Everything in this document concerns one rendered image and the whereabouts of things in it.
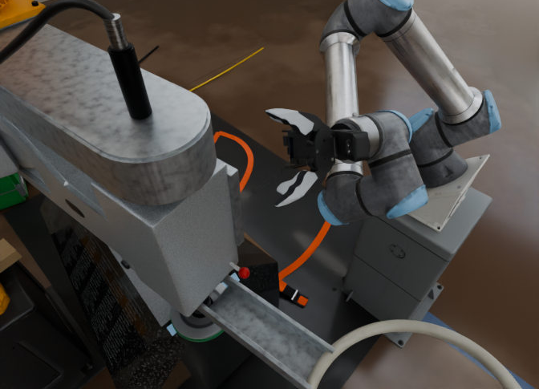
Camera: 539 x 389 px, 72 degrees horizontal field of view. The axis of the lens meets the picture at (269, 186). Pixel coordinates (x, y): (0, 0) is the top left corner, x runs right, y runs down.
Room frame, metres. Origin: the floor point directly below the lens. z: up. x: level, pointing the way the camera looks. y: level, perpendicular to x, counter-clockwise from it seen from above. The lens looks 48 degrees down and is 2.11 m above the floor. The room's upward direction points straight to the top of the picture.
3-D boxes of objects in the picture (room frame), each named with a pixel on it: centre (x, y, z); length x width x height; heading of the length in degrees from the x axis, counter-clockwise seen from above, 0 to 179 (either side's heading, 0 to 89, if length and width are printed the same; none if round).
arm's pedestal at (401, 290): (1.06, -0.71, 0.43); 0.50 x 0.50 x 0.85; 46
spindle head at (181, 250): (0.60, 0.30, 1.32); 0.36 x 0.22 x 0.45; 53
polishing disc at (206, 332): (0.55, 0.23, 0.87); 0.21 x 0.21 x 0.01
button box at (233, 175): (0.60, 0.11, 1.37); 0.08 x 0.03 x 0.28; 53
